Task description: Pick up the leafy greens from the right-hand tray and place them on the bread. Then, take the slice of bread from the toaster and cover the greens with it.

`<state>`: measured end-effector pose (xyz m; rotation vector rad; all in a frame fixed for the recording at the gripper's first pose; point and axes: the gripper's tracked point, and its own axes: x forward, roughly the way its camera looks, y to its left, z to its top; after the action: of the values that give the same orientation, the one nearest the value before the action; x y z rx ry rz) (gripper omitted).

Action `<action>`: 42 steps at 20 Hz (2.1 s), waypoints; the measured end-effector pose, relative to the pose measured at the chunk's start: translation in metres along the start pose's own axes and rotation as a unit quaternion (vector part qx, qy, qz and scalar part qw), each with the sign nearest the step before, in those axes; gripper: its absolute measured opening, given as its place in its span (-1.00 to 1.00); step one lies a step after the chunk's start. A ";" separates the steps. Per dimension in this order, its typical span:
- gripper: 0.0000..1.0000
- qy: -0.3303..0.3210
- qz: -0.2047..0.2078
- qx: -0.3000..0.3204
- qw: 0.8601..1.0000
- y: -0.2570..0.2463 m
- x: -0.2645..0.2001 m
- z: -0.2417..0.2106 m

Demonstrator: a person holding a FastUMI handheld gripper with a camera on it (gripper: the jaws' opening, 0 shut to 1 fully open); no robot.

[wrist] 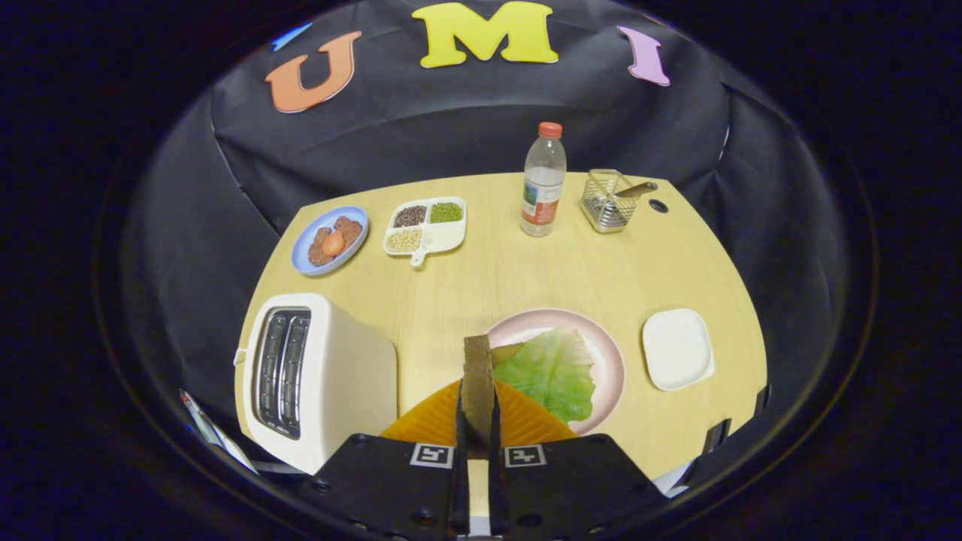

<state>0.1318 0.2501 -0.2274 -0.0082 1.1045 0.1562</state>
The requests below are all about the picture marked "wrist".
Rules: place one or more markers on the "white toaster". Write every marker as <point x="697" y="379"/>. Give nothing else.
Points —
<point x="346" y="383"/>

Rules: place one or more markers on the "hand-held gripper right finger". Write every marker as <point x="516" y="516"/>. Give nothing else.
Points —
<point x="497" y="488"/>

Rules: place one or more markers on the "brown toasted bread slice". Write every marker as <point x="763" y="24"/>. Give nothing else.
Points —
<point x="478" y="391"/>

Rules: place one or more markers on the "green lettuce leaf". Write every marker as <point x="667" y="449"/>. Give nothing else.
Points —
<point x="552" y="372"/>

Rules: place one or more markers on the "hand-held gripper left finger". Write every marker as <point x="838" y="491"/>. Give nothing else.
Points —
<point x="460" y="488"/>

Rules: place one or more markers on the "pile of green beans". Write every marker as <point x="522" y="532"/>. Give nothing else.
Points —
<point x="446" y="212"/>

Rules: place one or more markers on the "pile of pale beans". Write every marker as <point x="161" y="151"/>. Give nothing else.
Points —
<point x="404" y="240"/>

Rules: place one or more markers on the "white divided tray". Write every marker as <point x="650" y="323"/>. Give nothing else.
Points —
<point x="447" y="237"/>

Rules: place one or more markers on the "white square plate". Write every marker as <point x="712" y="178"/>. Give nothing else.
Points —
<point x="676" y="349"/>

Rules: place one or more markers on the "black table edge clamp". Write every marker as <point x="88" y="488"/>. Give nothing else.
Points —
<point x="718" y="434"/>

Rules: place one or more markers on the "black backdrop cloth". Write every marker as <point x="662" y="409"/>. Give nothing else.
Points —
<point x="451" y="120"/>

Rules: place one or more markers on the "clear plastic water bottle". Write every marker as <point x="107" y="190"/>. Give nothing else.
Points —
<point x="543" y="207"/>

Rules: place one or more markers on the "pile of dark beans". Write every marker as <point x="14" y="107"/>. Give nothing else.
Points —
<point x="410" y="216"/>

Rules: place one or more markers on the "blue plate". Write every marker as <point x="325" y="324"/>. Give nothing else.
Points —
<point x="323" y="219"/>

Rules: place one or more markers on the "pink plate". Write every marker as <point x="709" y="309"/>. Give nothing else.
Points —
<point x="609" y="361"/>

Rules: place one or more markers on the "brown meat patty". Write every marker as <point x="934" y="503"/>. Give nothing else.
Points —
<point x="348" y="228"/>
<point x="318" y="248"/>

